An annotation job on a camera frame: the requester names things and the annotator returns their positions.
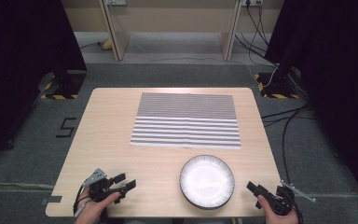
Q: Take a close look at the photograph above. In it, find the black curtain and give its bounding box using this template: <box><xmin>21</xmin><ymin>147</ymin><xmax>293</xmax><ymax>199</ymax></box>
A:
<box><xmin>0</xmin><ymin>0</ymin><xmax>88</xmax><ymax>169</ymax></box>
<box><xmin>264</xmin><ymin>0</ymin><xmax>358</xmax><ymax>216</ymax></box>

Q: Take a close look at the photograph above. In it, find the wall socket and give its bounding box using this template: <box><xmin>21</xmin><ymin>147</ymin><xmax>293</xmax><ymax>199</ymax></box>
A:
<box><xmin>103</xmin><ymin>0</ymin><xmax>128</xmax><ymax>7</ymax></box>
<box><xmin>241</xmin><ymin>0</ymin><xmax>264</xmax><ymax>7</ymax></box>

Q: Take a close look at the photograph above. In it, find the grey tape strip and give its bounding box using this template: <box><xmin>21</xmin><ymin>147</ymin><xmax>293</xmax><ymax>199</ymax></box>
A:
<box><xmin>40</xmin><ymin>195</ymin><xmax>63</xmax><ymax>206</ymax></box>

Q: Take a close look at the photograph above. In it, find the white floor cable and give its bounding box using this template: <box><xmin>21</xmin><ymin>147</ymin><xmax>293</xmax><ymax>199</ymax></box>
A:
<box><xmin>136</xmin><ymin>43</ymin><xmax>281</xmax><ymax>89</ymax></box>

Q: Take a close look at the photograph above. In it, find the hand-held gripper cable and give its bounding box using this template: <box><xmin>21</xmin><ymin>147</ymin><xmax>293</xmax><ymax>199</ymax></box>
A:
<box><xmin>292</xmin><ymin>201</ymin><xmax>304</xmax><ymax>224</ymax></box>
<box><xmin>73</xmin><ymin>183</ymin><xmax>91</xmax><ymax>218</ymax></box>

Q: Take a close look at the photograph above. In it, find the yellow floor object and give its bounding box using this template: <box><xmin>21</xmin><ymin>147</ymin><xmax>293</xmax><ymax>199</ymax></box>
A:
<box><xmin>101</xmin><ymin>37</ymin><xmax>115</xmax><ymax>51</ymax></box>

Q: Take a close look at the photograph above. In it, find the large white dark-rimmed bowl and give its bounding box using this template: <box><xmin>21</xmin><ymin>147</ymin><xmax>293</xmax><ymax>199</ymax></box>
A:
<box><xmin>178</xmin><ymin>154</ymin><xmax>236</xmax><ymax>210</ymax></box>

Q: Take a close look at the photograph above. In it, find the left hand-held gripper cable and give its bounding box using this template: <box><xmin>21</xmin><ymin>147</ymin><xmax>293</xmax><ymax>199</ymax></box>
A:
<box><xmin>73</xmin><ymin>183</ymin><xmax>91</xmax><ymax>218</ymax></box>

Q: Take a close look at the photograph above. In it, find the black floor cable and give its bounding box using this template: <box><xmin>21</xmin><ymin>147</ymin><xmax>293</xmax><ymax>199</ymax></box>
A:
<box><xmin>281</xmin><ymin>105</ymin><xmax>312</xmax><ymax>185</ymax></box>
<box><xmin>260</xmin><ymin>104</ymin><xmax>312</xmax><ymax>127</ymax></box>

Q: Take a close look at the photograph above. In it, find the right hand-held gripper cable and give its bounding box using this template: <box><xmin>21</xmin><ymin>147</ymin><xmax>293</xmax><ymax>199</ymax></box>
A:
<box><xmin>292</xmin><ymin>201</ymin><xmax>304</xmax><ymax>224</ymax></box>

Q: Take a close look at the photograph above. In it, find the light wooden panel leg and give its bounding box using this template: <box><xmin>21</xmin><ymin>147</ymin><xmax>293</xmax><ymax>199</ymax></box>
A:
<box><xmin>218</xmin><ymin>0</ymin><xmax>243</xmax><ymax>62</ymax></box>
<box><xmin>98</xmin><ymin>0</ymin><xmax>131</xmax><ymax>62</ymax></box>

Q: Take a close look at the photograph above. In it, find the grey striped placemat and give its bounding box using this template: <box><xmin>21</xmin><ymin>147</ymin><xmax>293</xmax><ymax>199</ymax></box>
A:
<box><xmin>129</xmin><ymin>91</ymin><xmax>242</xmax><ymax>150</ymax></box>

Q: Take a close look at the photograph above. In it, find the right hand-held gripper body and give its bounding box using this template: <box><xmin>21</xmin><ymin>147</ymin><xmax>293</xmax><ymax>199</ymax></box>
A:
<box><xmin>262</xmin><ymin>180</ymin><xmax>316</xmax><ymax>217</ymax></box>

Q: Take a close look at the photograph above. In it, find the person's left hand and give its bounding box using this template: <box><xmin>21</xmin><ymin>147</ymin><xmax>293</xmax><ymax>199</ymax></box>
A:
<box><xmin>74</xmin><ymin>191</ymin><xmax>121</xmax><ymax>224</ymax></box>

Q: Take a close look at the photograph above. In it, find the person's right hand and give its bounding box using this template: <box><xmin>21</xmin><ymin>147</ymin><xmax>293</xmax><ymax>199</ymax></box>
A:
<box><xmin>256</xmin><ymin>195</ymin><xmax>299</xmax><ymax>224</ymax></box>

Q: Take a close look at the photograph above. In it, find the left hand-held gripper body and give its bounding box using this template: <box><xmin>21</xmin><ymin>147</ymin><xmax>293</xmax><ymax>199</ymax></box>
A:
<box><xmin>82</xmin><ymin>168</ymin><xmax>116</xmax><ymax>223</ymax></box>

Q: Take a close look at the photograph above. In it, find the black wall socket cable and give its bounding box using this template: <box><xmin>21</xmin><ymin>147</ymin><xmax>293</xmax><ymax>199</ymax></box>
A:
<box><xmin>234</xmin><ymin>4</ymin><xmax>278</xmax><ymax>66</ymax></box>

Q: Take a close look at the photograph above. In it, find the stand base with hazard tape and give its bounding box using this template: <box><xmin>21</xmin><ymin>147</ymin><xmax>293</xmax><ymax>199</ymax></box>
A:
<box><xmin>40</xmin><ymin>69</ymin><xmax>88</xmax><ymax>101</ymax></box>
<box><xmin>254</xmin><ymin>72</ymin><xmax>302</xmax><ymax>100</ymax></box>

